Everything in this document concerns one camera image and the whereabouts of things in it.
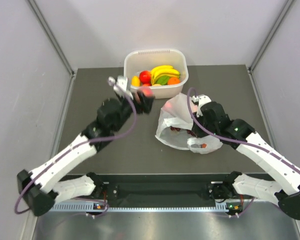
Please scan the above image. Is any red apple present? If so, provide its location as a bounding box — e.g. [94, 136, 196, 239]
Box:
[139, 70, 152, 84]

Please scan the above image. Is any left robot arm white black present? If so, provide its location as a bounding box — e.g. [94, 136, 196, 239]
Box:
[17, 87, 155, 217]

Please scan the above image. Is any orange fruit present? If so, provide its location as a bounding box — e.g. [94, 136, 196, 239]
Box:
[167, 77, 181, 86]

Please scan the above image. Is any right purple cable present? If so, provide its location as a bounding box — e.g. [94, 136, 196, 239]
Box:
[186, 87, 300, 221]

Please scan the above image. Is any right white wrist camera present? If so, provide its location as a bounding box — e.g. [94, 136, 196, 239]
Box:
[191, 94, 212, 108]

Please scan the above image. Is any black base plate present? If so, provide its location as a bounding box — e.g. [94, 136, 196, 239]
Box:
[74, 172, 243, 204]

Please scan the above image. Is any small red fruit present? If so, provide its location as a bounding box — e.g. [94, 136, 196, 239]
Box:
[142, 83, 152, 87]

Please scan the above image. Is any pink peach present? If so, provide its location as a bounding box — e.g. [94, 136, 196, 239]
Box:
[138, 86, 155, 98]

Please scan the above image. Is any yellow banana bunch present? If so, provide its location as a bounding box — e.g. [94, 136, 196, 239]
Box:
[150, 65, 181, 85]

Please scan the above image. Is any purple cable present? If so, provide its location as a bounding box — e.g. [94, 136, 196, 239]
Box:
[186, 87, 300, 221]
[14, 96, 138, 215]

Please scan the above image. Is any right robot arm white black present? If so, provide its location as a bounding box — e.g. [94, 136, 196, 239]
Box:
[190, 96, 300, 220]

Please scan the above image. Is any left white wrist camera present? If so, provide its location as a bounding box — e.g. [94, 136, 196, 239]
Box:
[107, 75, 134, 100]

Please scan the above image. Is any green leaf fruit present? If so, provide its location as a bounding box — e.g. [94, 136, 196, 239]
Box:
[155, 75, 171, 86]

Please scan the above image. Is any grey slotted cable duct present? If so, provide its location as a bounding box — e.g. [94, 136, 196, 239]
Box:
[49, 201, 243, 213]

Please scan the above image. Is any dark red grape bunch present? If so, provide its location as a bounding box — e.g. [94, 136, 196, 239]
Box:
[170, 126, 197, 137]

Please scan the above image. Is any white plastic fruit bag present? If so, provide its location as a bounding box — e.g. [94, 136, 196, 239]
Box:
[155, 93, 223, 155]

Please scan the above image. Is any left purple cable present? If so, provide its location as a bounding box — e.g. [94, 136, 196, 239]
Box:
[14, 96, 138, 215]

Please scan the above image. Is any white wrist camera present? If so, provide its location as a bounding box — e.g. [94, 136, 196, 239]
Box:
[107, 75, 134, 100]
[191, 94, 212, 108]

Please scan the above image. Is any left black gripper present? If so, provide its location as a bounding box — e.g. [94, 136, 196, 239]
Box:
[113, 90, 155, 132]

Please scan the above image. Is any yellow lemon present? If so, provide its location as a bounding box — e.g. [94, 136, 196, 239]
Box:
[131, 76, 141, 87]

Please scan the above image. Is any white plastic tub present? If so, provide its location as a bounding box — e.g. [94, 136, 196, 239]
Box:
[123, 48, 189, 99]

